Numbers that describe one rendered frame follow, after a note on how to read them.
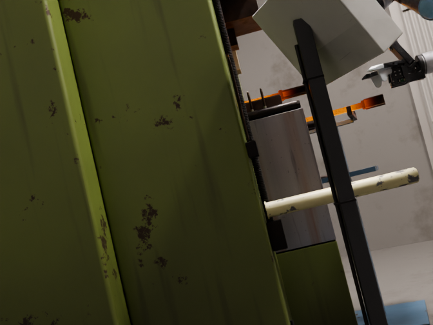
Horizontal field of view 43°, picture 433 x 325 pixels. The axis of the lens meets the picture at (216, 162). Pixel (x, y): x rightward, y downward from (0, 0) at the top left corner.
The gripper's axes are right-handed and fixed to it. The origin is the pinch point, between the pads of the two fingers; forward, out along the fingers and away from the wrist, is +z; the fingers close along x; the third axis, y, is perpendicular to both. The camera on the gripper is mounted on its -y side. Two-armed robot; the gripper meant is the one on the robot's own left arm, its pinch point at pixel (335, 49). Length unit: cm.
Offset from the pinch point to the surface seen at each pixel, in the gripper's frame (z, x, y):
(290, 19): 9.6, 7.0, 14.6
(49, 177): 79, -26, 26
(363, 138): -148, -260, -97
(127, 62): 40, -24, 37
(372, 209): -114, -265, -145
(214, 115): 34.5, -14.9, 8.7
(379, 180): 15.1, -2.6, -35.9
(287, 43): 9.6, -1.7, 10.3
